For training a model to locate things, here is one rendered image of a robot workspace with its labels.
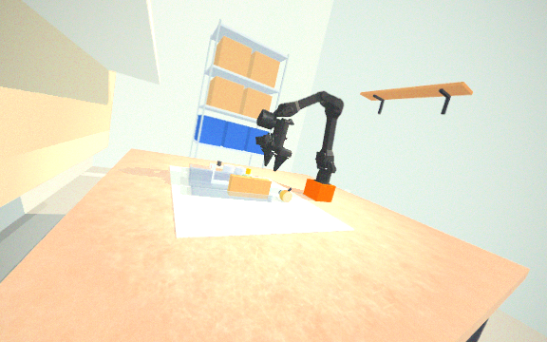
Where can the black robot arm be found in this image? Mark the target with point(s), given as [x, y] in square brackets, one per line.
[333, 109]

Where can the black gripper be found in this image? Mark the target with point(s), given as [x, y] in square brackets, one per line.
[282, 152]

